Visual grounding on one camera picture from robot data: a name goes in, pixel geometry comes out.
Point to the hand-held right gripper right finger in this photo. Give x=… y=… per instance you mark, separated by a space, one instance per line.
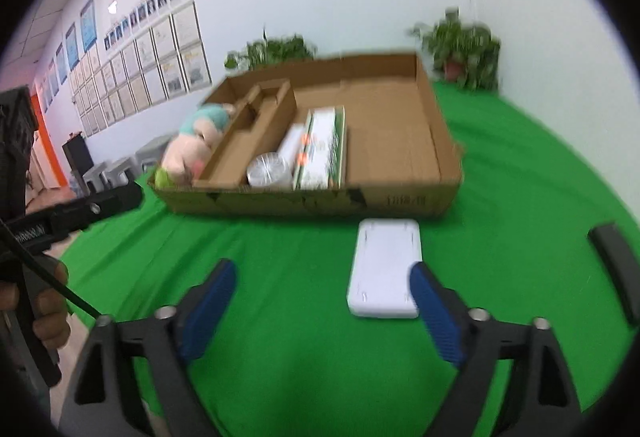
x=440 y=317

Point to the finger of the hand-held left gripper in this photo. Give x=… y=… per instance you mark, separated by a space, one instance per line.
x=105 y=204

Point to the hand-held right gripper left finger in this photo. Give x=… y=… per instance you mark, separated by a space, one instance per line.
x=207 y=312

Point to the white case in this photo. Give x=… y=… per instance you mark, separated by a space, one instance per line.
x=382 y=267

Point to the pink pig plush toy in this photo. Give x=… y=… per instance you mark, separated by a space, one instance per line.
x=185 y=152

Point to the small cardboard box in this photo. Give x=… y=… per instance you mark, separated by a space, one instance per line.
x=240 y=152

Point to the white handheld fan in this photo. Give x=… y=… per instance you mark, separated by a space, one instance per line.
x=267 y=172

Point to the large cardboard box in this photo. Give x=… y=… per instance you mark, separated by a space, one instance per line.
x=390 y=137

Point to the green and white carton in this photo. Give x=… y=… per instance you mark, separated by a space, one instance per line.
x=320 y=152

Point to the person's left hand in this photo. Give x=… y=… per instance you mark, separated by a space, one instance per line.
x=50 y=317

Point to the grey plastic stool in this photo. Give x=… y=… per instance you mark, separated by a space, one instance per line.
x=120 y=172
x=95 y=177

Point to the black cabinet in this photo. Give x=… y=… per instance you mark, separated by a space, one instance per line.
x=77 y=154

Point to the large grey stool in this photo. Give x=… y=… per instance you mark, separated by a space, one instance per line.
x=152 y=152

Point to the green tablecloth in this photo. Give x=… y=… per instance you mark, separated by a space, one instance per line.
x=300 y=367

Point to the black flat bar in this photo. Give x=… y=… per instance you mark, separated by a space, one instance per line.
x=615 y=262

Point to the leafy potted plant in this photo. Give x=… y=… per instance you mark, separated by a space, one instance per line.
x=280 y=49

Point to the leafy plant in red pot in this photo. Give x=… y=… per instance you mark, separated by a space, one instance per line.
x=465 y=47

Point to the orange door frame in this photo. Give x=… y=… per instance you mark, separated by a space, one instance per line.
x=47 y=157

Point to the row of blue wall posters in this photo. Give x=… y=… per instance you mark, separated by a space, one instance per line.
x=87 y=24

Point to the wall of framed certificates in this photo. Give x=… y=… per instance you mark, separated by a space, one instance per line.
x=165 y=52

